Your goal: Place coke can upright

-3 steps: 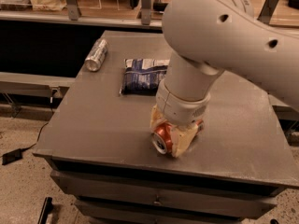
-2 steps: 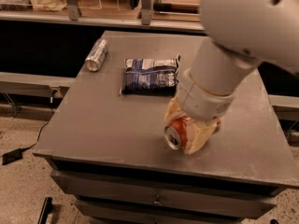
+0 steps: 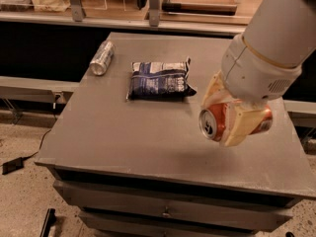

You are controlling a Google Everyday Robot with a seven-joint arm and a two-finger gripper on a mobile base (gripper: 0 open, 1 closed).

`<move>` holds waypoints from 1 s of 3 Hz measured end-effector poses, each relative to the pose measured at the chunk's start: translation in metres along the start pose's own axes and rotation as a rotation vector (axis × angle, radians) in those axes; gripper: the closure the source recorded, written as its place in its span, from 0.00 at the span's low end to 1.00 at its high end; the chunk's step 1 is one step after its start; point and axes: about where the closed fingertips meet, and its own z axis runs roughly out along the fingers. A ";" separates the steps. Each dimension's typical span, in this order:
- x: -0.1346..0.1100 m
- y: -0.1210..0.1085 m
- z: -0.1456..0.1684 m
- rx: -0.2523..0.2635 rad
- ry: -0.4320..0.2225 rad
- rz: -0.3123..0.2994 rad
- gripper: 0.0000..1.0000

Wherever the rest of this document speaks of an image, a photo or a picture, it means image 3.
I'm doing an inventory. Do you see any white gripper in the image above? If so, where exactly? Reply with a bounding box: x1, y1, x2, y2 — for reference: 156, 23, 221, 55
201, 35, 302, 147

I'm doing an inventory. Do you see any red coke can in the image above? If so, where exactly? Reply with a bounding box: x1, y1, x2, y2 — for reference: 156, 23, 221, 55
199, 103, 273, 142

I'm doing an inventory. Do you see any metal bracket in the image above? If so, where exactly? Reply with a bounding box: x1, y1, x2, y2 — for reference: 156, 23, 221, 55
149, 0, 160, 27
70, 0, 86, 22

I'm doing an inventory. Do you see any grey cabinet with drawers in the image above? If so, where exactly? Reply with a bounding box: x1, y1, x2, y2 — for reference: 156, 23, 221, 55
37, 33, 316, 237

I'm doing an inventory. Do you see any blue chip bag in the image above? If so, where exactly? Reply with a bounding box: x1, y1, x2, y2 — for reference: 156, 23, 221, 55
126, 57, 197, 100

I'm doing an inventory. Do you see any metal bracket middle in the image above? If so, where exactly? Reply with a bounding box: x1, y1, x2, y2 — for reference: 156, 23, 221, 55
149, 0, 160, 27

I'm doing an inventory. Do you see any metal bracket left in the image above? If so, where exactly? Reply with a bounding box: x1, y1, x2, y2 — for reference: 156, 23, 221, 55
70, 0, 86, 22

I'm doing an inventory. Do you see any grey metal bench rail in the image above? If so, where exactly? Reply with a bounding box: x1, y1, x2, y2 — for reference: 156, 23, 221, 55
0, 76, 79, 104

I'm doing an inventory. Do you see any black power adapter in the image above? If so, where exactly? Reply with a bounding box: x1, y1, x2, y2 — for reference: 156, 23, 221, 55
2, 157, 24, 175

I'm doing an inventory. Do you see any black cable on floor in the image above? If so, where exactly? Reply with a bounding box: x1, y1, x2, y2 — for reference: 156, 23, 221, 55
21, 128, 52, 160

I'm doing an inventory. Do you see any black object on floor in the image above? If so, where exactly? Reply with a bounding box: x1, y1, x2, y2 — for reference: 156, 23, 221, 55
39, 208, 56, 237

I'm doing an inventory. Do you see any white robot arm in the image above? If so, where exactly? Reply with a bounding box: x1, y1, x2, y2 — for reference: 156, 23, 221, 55
198, 0, 316, 147

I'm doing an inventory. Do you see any silver soda can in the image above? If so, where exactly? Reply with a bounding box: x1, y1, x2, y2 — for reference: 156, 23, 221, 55
89, 40, 116, 76

